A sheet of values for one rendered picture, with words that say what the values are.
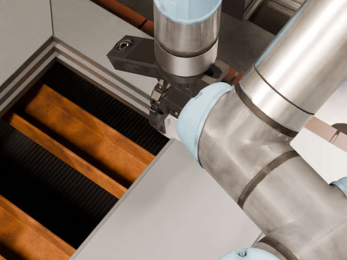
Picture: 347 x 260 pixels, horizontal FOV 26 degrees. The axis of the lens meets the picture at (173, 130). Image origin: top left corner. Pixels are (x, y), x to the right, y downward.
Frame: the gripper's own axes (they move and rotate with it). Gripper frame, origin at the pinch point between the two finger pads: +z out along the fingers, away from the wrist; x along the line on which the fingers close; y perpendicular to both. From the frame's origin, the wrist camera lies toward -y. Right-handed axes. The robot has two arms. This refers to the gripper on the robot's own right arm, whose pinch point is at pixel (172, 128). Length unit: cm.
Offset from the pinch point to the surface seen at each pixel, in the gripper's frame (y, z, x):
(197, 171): 6.8, 0.7, -3.2
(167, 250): 10.5, 0.7, -15.2
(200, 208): 10.4, 0.7, -7.5
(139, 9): -27.2, 18.6, 26.4
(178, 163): 4.0, 0.7, -3.7
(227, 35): -10.1, 18.6, 31.1
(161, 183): 3.9, 0.7, -7.7
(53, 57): -24.2, 3.7, 1.1
